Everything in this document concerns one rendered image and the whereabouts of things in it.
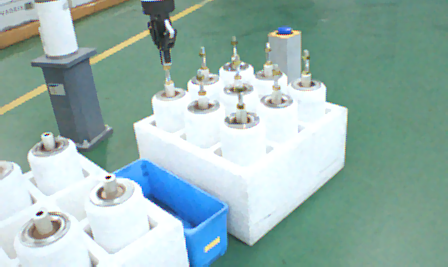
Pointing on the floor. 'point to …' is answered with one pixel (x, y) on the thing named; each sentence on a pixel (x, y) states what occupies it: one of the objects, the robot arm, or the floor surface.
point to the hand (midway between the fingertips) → (165, 56)
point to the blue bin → (184, 209)
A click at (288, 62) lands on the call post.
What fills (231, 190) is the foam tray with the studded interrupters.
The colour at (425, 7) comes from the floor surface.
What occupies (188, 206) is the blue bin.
